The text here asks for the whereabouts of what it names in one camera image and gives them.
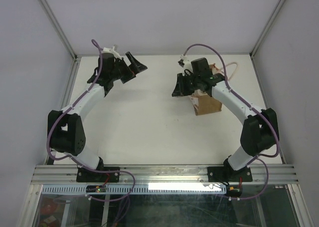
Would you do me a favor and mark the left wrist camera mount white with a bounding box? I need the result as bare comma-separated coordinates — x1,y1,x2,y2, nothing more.
102,45,123,59

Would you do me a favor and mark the white slotted cable duct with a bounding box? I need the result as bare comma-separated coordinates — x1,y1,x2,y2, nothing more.
42,183,226,195

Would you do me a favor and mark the right aluminium frame post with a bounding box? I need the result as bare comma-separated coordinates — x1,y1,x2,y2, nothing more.
250,0,287,60

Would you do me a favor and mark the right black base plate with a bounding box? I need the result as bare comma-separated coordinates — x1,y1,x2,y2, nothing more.
207,166,253,183

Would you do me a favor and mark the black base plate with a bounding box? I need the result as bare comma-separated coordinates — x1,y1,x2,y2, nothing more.
207,166,253,183
76,168,120,183

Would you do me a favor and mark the black orange connector box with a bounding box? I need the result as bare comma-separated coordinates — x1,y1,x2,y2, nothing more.
225,186,243,198

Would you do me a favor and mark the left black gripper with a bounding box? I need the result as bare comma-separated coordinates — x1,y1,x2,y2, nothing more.
110,52,147,83

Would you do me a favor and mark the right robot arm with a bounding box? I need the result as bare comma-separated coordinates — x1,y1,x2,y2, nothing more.
172,58,279,181

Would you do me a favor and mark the left aluminium frame post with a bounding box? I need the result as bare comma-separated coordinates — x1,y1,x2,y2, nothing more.
38,0,77,61

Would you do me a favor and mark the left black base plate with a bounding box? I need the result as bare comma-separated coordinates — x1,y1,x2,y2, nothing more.
76,168,120,183

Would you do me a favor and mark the small green-lit circuit board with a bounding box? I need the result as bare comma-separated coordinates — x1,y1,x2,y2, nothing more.
86,185,107,193

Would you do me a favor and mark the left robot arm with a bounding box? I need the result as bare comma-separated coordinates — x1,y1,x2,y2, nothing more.
46,50,147,181

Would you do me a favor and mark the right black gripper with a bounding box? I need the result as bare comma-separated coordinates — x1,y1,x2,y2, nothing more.
171,72,200,97

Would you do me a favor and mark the aluminium frame post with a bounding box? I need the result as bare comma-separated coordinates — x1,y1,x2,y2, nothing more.
250,0,287,60
38,0,77,61

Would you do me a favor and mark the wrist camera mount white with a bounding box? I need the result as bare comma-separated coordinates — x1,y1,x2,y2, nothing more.
178,54,192,75
102,45,123,59

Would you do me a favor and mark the brown canvas bag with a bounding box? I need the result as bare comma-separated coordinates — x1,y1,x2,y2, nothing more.
189,63,223,116

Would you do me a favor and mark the aluminium front rail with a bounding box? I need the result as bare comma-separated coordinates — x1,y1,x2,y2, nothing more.
31,164,299,185

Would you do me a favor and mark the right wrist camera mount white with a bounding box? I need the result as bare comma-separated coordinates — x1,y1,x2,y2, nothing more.
178,54,192,75

